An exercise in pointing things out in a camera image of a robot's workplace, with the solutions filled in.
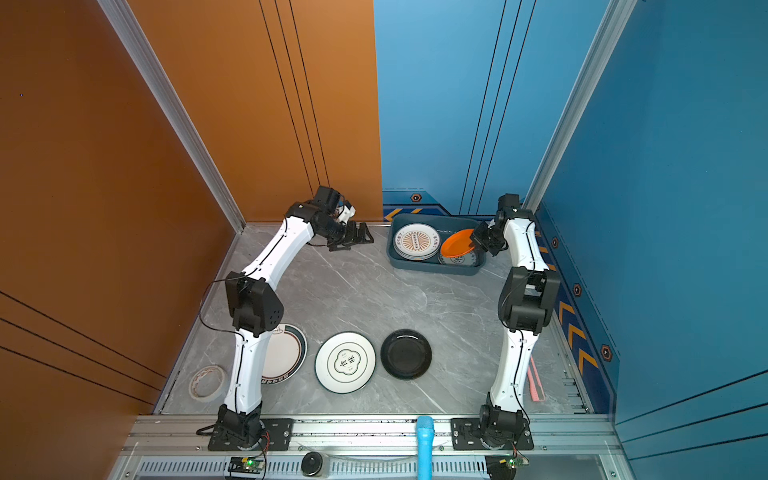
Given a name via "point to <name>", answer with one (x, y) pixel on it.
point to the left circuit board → (246, 465)
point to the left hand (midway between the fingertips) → (364, 239)
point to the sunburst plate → (416, 242)
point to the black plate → (406, 354)
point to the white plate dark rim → (286, 355)
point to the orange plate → (457, 243)
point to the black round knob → (311, 464)
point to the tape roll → (206, 382)
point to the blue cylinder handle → (425, 446)
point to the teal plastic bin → (444, 225)
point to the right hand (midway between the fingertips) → (469, 242)
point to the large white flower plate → (345, 362)
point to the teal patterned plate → (468, 258)
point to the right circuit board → (515, 461)
